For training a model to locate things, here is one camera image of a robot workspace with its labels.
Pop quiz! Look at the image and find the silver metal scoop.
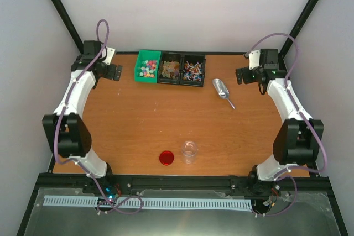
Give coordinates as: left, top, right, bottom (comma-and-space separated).
212, 78, 236, 109

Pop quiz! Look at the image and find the green plastic candy bin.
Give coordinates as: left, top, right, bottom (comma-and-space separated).
134, 50, 162, 83

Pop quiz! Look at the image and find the black bin with lollipops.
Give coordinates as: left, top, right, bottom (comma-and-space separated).
180, 54, 206, 87

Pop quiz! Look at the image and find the black bin with popsicle candies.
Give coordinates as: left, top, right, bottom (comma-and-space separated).
157, 51, 182, 85

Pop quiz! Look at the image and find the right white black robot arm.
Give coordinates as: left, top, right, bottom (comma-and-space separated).
236, 49, 324, 195

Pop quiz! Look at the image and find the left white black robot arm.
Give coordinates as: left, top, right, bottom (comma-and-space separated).
42, 41, 122, 193

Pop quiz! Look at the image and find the clear plastic jar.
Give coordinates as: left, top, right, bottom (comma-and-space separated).
181, 140, 198, 164

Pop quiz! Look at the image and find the red jar lid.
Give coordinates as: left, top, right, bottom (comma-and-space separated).
159, 150, 174, 166

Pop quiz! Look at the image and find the metal sheet panel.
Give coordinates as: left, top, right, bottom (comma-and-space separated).
20, 188, 341, 235

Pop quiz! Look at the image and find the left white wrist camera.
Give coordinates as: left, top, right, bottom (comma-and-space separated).
103, 47, 116, 65

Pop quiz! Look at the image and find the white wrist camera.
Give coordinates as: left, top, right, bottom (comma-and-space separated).
245, 49, 261, 70
103, 47, 116, 65

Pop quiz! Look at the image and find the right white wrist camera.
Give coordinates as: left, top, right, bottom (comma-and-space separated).
245, 49, 261, 70

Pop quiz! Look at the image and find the black aluminium frame rail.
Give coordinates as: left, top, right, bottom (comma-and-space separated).
35, 173, 332, 197

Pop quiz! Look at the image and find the light blue slotted cable duct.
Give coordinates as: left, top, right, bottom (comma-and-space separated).
43, 195, 252, 212

